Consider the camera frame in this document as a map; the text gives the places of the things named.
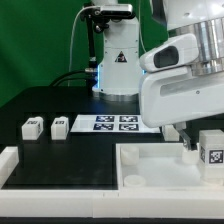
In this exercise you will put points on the white U-shaped obstacle fence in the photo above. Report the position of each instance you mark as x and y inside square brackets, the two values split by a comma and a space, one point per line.
[103, 203]

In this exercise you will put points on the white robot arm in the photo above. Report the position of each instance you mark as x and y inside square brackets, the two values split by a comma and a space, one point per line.
[120, 71]

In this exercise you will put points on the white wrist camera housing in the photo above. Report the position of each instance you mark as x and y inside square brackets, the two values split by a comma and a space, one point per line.
[176, 51]

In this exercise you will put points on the black camera on stand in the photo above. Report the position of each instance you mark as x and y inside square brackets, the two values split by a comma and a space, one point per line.
[97, 16]

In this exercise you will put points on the white sheet with markers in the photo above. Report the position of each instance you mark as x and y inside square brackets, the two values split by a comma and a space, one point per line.
[111, 124]

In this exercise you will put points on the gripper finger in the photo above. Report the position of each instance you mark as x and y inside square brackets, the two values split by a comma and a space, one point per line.
[180, 128]

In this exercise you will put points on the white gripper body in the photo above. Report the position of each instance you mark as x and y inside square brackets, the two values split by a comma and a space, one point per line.
[175, 96]

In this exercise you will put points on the white square tabletop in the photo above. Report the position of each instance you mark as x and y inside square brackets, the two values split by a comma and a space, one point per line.
[146, 167]

